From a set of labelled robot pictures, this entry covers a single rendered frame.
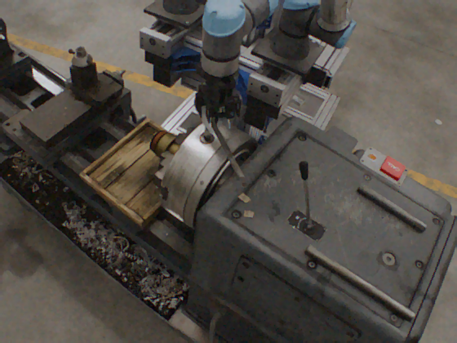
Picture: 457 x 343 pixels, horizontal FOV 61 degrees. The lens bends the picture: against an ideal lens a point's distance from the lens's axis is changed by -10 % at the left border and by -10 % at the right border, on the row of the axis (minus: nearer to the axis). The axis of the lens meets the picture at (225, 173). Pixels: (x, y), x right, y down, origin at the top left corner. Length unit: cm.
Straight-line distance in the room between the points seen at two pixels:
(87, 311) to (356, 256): 154
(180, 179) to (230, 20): 51
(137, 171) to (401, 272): 93
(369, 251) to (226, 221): 34
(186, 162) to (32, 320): 142
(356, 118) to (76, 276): 225
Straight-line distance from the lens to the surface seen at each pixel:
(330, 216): 103
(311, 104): 291
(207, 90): 91
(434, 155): 336
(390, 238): 107
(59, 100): 168
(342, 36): 146
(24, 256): 244
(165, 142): 128
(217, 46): 80
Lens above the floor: 207
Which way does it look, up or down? 52 degrees down
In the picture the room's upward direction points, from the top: 10 degrees clockwise
